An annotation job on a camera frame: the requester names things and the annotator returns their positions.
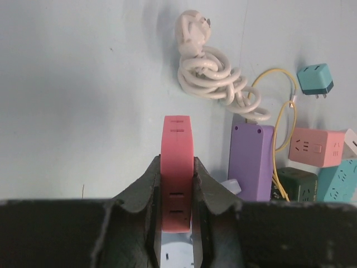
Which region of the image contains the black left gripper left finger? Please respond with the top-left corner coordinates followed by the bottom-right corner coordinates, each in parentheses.
top-left (1, 156), bottom-right (161, 267)

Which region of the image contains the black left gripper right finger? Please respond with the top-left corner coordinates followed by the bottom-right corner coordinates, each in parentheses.
top-left (192, 158), bottom-right (356, 267)

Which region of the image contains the dark green charger block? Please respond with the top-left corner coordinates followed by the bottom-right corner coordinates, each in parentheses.
top-left (277, 167), bottom-right (317, 202)

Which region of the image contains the purple socket block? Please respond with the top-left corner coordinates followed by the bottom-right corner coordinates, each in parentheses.
top-left (228, 123), bottom-right (274, 202)

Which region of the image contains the red pink plug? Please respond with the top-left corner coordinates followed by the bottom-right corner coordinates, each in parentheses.
top-left (160, 116), bottom-right (194, 233)

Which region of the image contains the teal power strip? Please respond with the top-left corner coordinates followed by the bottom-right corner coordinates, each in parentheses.
top-left (317, 160), bottom-right (356, 202)

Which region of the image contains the pink cube socket adapter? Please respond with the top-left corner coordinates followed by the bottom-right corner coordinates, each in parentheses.
top-left (288, 128), bottom-right (345, 168)

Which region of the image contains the white plug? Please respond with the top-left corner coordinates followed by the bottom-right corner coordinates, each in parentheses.
top-left (342, 128), bottom-right (357, 160)

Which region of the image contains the thin yellow cable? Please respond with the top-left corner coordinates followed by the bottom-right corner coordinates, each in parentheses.
top-left (245, 67), bottom-right (299, 202)

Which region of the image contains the white coiled cable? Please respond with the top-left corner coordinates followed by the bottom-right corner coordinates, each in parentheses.
top-left (174, 9), bottom-right (272, 122)

